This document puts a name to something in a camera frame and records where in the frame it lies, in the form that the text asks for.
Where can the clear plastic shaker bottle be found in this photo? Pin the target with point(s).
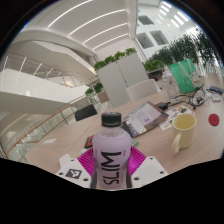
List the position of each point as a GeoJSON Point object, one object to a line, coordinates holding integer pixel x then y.
{"type": "Point", "coordinates": [171, 86]}

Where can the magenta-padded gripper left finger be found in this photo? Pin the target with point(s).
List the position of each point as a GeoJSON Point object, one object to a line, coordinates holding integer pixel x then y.
{"type": "Point", "coordinates": [85, 161]}

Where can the white cabinet topped with plants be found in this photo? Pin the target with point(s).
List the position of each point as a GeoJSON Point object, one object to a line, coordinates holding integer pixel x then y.
{"type": "Point", "coordinates": [121, 80]}

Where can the black chair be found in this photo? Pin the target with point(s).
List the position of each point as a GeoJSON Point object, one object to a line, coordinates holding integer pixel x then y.
{"type": "Point", "coordinates": [86, 112]}

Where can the small planter with green plants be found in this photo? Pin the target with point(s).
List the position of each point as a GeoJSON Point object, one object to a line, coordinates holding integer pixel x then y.
{"type": "Point", "coordinates": [96, 91]}

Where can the row of green indoor trees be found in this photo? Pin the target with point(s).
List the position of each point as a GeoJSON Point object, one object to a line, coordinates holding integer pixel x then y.
{"type": "Point", "coordinates": [183, 50]}

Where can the white paper sheet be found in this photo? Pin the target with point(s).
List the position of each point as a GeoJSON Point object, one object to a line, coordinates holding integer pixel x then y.
{"type": "Point", "coordinates": [50, 140]}

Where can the white chair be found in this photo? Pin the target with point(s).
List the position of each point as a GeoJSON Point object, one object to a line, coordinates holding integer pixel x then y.
{"type": "Point", "coordinates": [141, 90]}

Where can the ceiling light strips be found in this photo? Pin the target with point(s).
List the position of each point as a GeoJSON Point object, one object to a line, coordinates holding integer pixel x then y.
{"type": "Point", "coordinates": [96, 28]}

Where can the lilac drink bottle black cap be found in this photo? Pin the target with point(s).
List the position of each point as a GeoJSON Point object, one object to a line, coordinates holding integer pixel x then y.
{"type": "Point", "coordinates": [111, 146]}

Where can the cream yellow mug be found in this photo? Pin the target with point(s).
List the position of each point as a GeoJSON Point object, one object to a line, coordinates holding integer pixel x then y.
{"type": "Point", "coordinates": [185, 133]}

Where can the printed magazine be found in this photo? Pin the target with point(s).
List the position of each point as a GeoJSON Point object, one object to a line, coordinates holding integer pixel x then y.
{"type": "Point", "coordinates": [145, 118]}

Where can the flat round red coaster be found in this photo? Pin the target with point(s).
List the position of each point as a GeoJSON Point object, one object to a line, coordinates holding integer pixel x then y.
{"type": "Point", "coordinates": [213, 119]}

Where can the small white flat box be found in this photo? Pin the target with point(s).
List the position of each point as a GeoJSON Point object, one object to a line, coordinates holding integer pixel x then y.
{"type": "Point", "coordinates": [216, 97]}

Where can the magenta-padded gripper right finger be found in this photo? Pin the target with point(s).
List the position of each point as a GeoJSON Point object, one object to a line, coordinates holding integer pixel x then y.
{"type": "Point", "coordinates": [148, 170]}

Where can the small red black box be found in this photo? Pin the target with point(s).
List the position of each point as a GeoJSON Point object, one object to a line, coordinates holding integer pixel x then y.
{"type": "Point", "coordinates": [89, 141]}

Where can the black power adapter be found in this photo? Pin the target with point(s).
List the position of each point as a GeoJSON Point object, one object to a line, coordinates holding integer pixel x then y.
{"type": "Point", "coordinates": [162, 105]}

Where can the small green blue marker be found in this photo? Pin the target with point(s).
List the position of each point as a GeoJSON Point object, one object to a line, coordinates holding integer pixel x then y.
{"type": "Point", "coordinates": [134, 142]}

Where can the green tote bag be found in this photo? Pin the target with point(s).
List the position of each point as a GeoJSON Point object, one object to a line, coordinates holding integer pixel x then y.
{"type": "Point", "coordinates": [183, 76]}

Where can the colourful sticker sheet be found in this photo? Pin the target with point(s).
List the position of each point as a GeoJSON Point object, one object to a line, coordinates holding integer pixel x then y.
{"type": "Point", "coordinates": [178, 111]}

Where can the glass balustrade with wooden handrail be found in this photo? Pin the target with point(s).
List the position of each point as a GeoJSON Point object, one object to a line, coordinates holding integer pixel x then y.
{"type": "Point", "coordinates": [40, 128]}

